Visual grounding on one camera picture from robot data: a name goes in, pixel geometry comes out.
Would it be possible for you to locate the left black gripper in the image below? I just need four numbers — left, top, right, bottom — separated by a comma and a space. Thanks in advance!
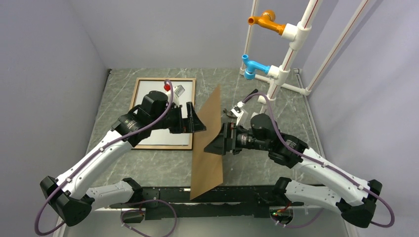
151, 102, 206, 134

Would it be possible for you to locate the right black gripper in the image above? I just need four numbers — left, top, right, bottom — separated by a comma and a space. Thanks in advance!
204, 121, 270, 155

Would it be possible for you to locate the wooden picture frame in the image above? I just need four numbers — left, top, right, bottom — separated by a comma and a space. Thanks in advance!
129, 77, 197, 151

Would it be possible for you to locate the brown backing board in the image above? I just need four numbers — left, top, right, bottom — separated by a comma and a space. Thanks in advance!
190, 84, 224, 201

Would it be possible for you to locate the printed photo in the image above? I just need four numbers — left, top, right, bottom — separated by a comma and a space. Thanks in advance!
134, 80, 194, 146

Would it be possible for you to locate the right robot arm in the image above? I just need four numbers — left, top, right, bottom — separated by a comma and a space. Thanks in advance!
204, 114, 382, 228

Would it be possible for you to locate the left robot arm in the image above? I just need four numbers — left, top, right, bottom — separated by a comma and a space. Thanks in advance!
40, 91, 206, 227

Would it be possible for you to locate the blue plastic faucet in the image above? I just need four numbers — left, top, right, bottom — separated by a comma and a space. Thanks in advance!
242, 54, 271, 80

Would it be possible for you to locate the orange plastic faucet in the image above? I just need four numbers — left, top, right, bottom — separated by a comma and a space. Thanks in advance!
248, 10, 286, 36

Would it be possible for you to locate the white pvc pipe stand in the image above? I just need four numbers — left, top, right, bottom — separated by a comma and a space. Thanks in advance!
240, 0, 374, 105

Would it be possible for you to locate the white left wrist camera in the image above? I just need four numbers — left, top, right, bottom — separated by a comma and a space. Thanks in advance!
164, 83, 185, 106

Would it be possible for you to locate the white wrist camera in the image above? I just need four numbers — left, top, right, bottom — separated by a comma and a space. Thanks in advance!
230, 101, 249, 126
164, 83, 185, 106

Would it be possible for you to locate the black handled hammer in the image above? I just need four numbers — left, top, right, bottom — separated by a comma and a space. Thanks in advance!
222, 100, 245, 119

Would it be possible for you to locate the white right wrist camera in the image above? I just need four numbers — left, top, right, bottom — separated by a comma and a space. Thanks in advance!
230, 101, 249, 126

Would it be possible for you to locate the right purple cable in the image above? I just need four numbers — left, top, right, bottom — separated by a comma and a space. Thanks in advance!
240, 92, 396, 229

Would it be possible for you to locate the purple cable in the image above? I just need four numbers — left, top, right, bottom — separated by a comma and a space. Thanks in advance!
34, 79, 179, 237
240, 92, 396, 229

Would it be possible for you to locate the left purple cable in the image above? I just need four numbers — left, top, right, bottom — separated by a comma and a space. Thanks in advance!
34, 79, 179, 237

